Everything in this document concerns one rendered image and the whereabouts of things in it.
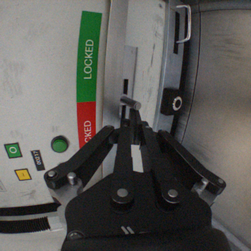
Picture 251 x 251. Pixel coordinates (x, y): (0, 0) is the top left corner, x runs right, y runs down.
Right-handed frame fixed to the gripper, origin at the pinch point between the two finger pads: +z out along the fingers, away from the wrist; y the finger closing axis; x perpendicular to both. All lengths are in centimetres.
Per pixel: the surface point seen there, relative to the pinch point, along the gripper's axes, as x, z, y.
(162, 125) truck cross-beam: -4.3, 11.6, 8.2
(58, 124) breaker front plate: -1.6, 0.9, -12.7
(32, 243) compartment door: -34.8, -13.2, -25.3
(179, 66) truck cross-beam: 10.7, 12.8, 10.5
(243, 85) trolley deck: 9.6, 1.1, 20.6
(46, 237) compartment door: -31.6, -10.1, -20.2
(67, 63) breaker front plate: 8.5, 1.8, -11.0
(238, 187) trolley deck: -10.2, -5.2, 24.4
